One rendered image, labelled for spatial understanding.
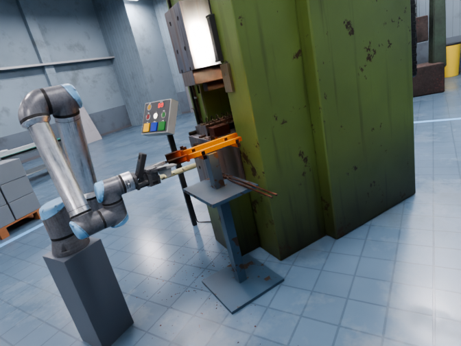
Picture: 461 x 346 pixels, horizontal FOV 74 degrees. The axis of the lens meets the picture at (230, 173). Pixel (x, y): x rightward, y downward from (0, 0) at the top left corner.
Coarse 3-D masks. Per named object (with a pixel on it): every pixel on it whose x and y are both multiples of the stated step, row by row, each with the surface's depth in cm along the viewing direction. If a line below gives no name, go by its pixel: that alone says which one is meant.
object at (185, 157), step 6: (234, 138) 169; (240, 138) 169; (216, 144) 164; (222, 144) 164; (228, 144) 166; (198, 150) 159; (204, 150) 159; (210, 150) 160; (180, 156) 155; (186, 156) 153; (192, 156) 155; (198, 156) 157; (168, 162) 151; (174, 162) 152; (180, 162) 153
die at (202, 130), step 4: (232, 116) 227; (216, 120) 222; (224, 120) 220; (228, 120) 221; (204, 124) 218; (208, 124) 215; (212, 124) 216; (216, 124) 217; (196, 128) 230; (200, 128) 223; (204, 128) 216; (200, 132) 226; (204, 132) 219; (208, 132) 215; (208, 136) 216
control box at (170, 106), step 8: (152, 104) 263; (168, 104) 250; (176, 104) 253; (144, 112) 268; (152, 112) 261; (160, 112) 255; (168, 112) 249; (176, 112) 254; (144, 120) 267; (152, 120) 260; (160, 120) 254; (168, 120) 247; (168, 128) 247
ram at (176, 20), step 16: (192, 0) 189; (176, 16) 195; (192, 16) 191; (176, 32) 203; (192, 32) 192; (208, 32) 197; (176, 48) 212; (192, 48) 194; (208, 48) 199; (192, 64) 198; (208, 64) 201
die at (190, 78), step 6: (216, 66) 209; (186, 72) 211; (192, 72) 202; (198, 72) 204; (204, 72) 206; (210, 72) 208; (216, 72) 210; (186, 78) 215; (192, 78) 206; (198, 78) 205; (204, 78) 207; (210, 78) 209; (216, 78) 211; (186, 84) 219; (192, 84) 209
